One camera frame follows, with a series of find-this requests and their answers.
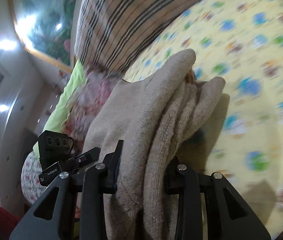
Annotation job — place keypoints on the gold framed painting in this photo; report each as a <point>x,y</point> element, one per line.
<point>45,28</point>

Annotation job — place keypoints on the yellow cartoon print bedsheet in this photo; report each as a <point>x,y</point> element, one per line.
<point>241,41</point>

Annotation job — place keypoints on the lime green cloth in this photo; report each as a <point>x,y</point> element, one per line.
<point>61,111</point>

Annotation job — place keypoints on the white patterned fabric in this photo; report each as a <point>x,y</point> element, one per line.
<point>30,184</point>

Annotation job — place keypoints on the beige knit sweater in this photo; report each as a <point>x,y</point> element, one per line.
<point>153,117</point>

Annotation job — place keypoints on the plaid beige quilt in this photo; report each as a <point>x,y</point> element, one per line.
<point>112,33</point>

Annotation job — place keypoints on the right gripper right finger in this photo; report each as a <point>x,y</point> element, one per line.
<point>228,215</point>

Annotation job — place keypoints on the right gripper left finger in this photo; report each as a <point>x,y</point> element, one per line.
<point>72,207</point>

